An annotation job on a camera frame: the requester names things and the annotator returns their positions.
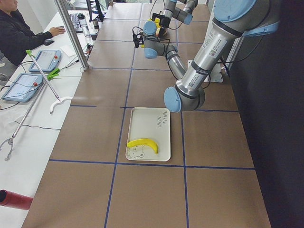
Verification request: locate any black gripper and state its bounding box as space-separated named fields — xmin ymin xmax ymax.
xmin=159 ymin=15 xmax=171 ymax=29

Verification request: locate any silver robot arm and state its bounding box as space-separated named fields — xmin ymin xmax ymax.
xmin=159 ymin=0 xmax=198 ymax=29
xmin=141 ymin=0 xmax=281 ymax=113

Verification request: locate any brown wicker basket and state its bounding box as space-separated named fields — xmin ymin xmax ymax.
xmin=156 ymin=27 xmax=167 ymax=38

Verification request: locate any white bear tray plate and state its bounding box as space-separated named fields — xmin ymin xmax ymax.
xmin=125 ymin=107 xmax=171 ymax=162

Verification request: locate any person's right hand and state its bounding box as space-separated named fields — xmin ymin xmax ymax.
xmin=49 ymin=27 xmax=66 ymax=37

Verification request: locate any yellow banana bunch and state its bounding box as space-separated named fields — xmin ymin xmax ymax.
xmin=143 ymin=18 xmax=161 ymax=37

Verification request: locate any small metal cup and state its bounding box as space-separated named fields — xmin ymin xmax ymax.
xmin=92 ymin=19 xmax=99 ymax=28

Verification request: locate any white pole with base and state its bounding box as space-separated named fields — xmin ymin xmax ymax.
xmin=187 ymin=0 xmax=226 ymax=83

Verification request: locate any clear water bottle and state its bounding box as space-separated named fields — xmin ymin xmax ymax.
xmin=77 ymin=13 xmax=91 ymax=38

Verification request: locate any black keyboard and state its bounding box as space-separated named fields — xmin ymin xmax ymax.
xmin=70 ymin=13 xmax=83 ymax=33

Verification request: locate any white paper note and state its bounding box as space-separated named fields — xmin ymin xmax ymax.
xmin=60 ymin=45 xmax=76 ymax=57

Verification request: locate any black computer mouse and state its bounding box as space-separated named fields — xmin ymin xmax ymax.
xmin=43 ymin=39 xmax=55 ymax=46

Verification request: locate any upper blue teach pendant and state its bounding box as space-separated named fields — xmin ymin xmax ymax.
xmin=26 ymin=50 xmax=61 ymax=73

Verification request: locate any blue teach pendant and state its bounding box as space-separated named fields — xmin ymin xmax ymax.
xmin=26 ymin=50 xmax=61 ymax=73
xmin=2 ymin=73 xmax=43 ymax=102

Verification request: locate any person in black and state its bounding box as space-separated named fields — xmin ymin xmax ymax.
xmin=0 ymin=0 xmax=52 ymax=66

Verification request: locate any lower blue teach pendant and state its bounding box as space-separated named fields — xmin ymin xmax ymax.
xmin=2 ymin=73 xmax=43 ymax=102

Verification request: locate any red cylinder bottle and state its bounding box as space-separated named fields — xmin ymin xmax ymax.
xmin=0 ymin=190 xmax=33 ymax=210

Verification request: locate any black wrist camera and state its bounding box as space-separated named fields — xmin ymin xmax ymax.
xmin=152 ymin=13 xmax=166 ymax=21
xmin=132 ymin=26 xmax=144 ymax=48

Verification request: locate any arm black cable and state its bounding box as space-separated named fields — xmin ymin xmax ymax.
xmin=152 ymin=0 xmax=188 ymax=30
xmin=132 ymin=26 xmax=212 ymax=83

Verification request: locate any aluminium frame post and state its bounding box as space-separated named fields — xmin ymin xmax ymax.
xmin=54 ymin=0 xmax=89 ymax=71

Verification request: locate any green handled reacher grabber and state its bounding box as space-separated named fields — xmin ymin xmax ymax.
xmin=26 ymin=50 xmax=73 ymax=114

